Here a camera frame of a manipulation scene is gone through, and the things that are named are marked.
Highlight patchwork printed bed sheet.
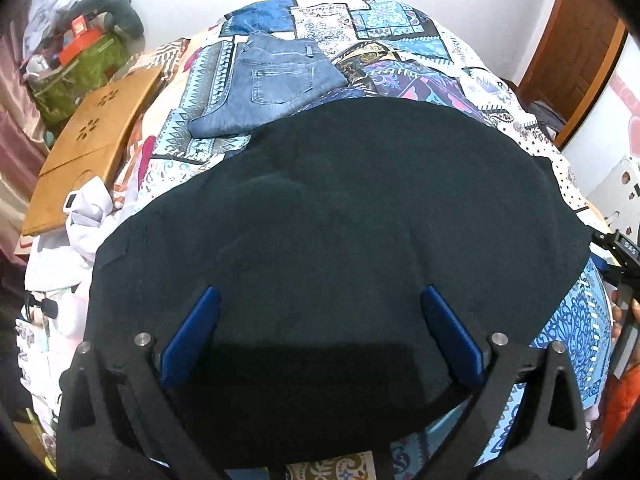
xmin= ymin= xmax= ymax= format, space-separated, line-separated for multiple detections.
xmin=15 ymin=0 xmax=618 ymax=480

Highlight person's right hand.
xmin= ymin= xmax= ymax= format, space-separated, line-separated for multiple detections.
xmin=611 ymin=298 xmax=640 ymax=333

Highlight white board with stickers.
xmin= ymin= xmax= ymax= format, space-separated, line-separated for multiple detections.
xmin=586 ymin=154 xmax=640 ymax=223

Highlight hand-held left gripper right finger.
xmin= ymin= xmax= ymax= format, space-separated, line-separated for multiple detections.
xmin=387 ymin=285 xmax=589 ymax=480

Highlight green fabric bag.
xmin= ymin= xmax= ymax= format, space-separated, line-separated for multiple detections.
xmin=31 ymin=34 xmax=132 ymax=127

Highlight dark pants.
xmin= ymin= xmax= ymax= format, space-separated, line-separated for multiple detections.
xmin=82 ymin=97 xmax=593 ymax=467

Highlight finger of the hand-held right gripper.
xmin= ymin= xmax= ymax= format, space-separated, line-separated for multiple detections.
xmin=591 ymin=230 xmax=640 ymax=268

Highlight pink curtain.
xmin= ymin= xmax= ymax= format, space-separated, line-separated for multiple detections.
xmin=0 ymin=30 xmax=48 ymax=263

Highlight grey plush pillow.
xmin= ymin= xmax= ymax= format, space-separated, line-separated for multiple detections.
xmin=70 ymin=0 xmax=146 ymax=42

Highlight orange box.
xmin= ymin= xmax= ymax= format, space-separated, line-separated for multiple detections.
xmin=56 ymin=16 xmax=104 ymax=67

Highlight white cloth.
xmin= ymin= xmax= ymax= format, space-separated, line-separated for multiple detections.
xmin=24 ymin=175 xmax=122 ymax=292

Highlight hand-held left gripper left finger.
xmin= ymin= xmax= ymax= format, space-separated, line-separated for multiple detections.
xmin=56 ymin=287 xmax=226 ymax=480

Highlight wooden door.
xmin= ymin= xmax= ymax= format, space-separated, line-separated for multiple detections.
xmin=515 ymin=0 xmax=629 ymax=148

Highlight blue denim garment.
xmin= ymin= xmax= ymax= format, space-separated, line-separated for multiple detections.
xmin=224 ymin=0 xmax=297 ymax=37

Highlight person's orange sleeved forearm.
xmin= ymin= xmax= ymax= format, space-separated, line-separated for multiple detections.
xmin=597 ymin=362 xmax=640 ymax=466

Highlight wooden lap desk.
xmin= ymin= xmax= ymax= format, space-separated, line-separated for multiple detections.
xmin=22 ymin=65 xmax=167 ymax=237

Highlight folded blue jeans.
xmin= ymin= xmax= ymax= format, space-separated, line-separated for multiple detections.
xmin=189 ymin=30 xmax=349 ymax=139

